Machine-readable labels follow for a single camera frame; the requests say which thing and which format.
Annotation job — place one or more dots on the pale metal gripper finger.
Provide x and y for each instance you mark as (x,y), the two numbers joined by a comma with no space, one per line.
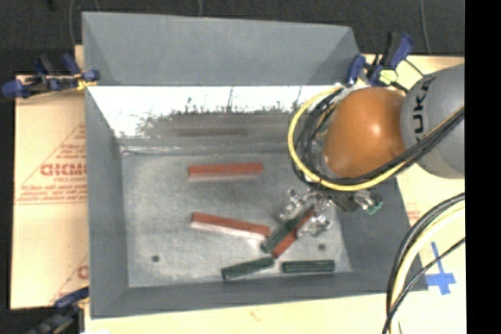
(319,223)
(294,203)

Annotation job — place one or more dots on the dark green flat block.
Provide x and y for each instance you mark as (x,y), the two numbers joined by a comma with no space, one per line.
(308,266)
(280,235)
(247,268)

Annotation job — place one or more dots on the brown cardboard board red print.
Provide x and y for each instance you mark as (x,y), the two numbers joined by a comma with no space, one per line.
(49,207)

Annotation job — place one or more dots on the grey metal bin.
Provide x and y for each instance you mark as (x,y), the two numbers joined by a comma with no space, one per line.
(195,207)

